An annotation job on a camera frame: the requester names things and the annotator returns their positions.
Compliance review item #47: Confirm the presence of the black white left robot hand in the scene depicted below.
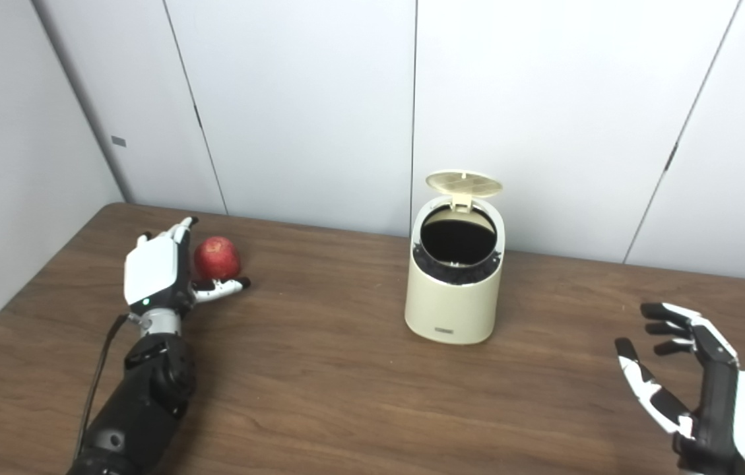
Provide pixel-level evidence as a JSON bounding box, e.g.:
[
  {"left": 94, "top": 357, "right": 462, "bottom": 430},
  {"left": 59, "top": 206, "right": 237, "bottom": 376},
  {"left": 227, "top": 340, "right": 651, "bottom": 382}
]
[{"left": 123, "top": 216, "right": 252, "bottom": 316}]

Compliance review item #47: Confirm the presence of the red apple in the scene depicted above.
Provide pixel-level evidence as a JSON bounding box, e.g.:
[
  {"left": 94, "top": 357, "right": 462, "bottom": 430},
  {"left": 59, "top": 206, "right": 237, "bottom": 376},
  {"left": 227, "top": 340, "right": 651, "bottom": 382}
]
[{"left": 193, "top": 236, "right": 242, "bottom": 282}]

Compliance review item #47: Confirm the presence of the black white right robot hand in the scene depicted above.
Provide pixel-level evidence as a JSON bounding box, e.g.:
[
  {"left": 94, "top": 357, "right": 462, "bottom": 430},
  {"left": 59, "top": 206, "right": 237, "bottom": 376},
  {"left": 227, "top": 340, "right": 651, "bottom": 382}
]
[{"left": 614, "top": 302, "right": 745, "bottom": 475}]

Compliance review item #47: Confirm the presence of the cream round bin lid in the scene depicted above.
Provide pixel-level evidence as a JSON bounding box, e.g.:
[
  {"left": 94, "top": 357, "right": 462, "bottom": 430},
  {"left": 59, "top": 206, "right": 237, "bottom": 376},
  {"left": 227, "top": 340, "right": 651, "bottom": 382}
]
[{"left": 426, "top": 171, "right": 503, "bottom": 212}]

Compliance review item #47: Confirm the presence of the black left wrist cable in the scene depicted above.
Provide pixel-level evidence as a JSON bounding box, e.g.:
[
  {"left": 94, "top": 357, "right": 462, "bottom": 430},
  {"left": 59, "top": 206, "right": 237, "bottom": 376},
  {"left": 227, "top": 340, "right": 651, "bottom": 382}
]
[{"left": 72, "top": 313, "right": 142, "bottom": 462}]

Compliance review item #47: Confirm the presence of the black bin liner bag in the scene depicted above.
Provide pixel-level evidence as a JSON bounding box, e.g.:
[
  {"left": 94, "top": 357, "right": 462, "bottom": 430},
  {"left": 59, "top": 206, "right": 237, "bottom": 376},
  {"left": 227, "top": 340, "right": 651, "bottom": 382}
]
[{"left": 414, "top": 244, "right": 502, "bottom": 286}]

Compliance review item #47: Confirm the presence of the cream-colored bin body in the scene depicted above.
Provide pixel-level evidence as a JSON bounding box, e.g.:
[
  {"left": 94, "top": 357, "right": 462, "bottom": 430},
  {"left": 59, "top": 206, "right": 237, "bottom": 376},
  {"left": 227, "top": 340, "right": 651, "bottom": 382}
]
[{"left": 404, "top": 195, "right": 506, "bottom": 345}]

